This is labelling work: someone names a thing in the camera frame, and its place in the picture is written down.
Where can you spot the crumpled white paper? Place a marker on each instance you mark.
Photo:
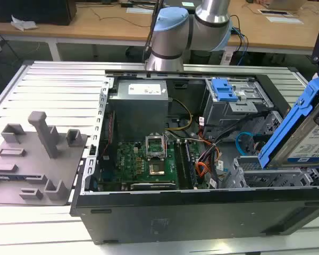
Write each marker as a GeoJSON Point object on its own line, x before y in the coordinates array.
{"type": "Point", "coordinates": [22, 24]}

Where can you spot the CPU socket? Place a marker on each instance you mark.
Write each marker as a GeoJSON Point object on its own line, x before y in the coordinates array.
{"type": "Point", "coordinates": [156, 170]}

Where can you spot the gray parts rack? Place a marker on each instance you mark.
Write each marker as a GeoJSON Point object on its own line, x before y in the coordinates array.
{"type": "Point", "coordinates": [34, 164]}

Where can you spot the blue drive latch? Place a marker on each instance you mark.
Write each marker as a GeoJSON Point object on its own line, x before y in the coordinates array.
{"type": "Point", "coordinates": [223, 90]}

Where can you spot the black box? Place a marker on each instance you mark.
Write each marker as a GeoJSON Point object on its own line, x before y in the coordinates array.
{"type": "Point", "coordinates": [32, 10]}

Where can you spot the white paper sheet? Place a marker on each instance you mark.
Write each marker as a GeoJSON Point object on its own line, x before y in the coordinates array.
{"type": "Point", "coordinates": [284, 19]}
{"type": "Point", "coordinates": [139, 10]}

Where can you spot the black RAM slot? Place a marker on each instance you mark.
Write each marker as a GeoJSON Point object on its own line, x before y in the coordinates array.
{"type": "Point", "coordinates": [180, 164]}

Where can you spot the green sticky note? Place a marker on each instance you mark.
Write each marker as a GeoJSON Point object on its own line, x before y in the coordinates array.
{"type": "Point", "coordinates": [187, 4]}

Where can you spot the metal drive cage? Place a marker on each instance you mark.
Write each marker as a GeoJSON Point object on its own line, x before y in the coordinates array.
{"type": "Point", "coordinates": [228, 106]}

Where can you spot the black graphics card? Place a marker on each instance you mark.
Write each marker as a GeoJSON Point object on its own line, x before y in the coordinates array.
{"type": "Point", "coordinates": [152, 185]}

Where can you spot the green motherboard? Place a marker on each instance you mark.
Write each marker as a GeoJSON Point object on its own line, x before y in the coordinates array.
{"type": "Point", "coordinates": [130, 162]}

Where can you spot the gray power supply unit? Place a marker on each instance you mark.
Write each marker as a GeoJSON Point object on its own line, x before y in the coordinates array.
{"type": "Point", "coordinates": [138, 106]}

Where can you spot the wooden desk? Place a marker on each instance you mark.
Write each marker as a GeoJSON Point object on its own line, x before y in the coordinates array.
{"type": "Point", "coordinates": [95, 26]}

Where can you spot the black PC case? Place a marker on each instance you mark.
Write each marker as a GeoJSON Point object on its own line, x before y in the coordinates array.
{"type": "Point", "coordinates": [175, 212]}

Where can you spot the metal disk bay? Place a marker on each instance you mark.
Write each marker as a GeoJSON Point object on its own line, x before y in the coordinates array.
{"type": "Point", "coordinates": [268, 178]}

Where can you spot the hard disk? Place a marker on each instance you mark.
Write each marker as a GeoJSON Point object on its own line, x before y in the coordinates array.
{"type": "Point", "coordinates": [303, 138]}

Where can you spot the silver laptop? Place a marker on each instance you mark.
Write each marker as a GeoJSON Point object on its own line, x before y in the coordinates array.
{"type": "Point", "coordinates": [284, 4]}

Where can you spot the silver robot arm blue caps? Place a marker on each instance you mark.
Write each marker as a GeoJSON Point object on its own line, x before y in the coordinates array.
{"type": "Point", "coordinates": [170, 34]}

